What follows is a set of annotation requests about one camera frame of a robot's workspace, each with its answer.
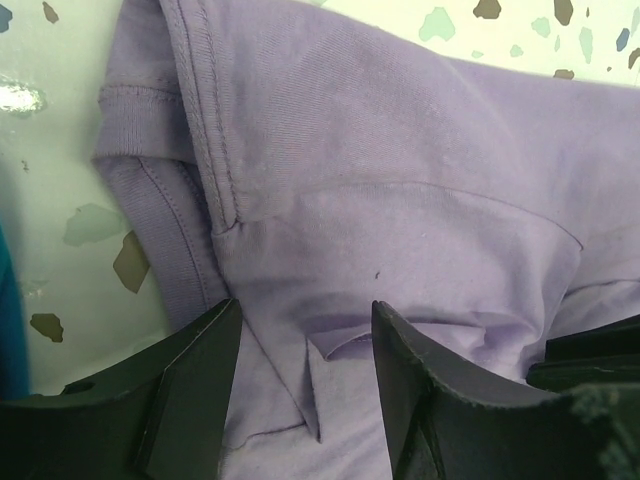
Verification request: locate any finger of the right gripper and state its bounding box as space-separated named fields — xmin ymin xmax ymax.
xmin=526 ymin=316 xmax=639 ymax=392

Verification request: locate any folded blue t-shirt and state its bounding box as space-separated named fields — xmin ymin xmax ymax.
xmin=0 ymin=234 xmax=30 ymax=400

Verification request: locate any purple t-shirt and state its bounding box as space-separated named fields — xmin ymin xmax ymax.
xmin=95 ymin=1 xmax=639 ymax=479

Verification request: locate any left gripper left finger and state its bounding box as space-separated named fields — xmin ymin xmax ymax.
xmin=1 ymin=299 xmax=243 ymax=480

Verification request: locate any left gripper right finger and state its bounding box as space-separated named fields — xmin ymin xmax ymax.
xmin=372 ymin=302 xmax=639 ymax=480

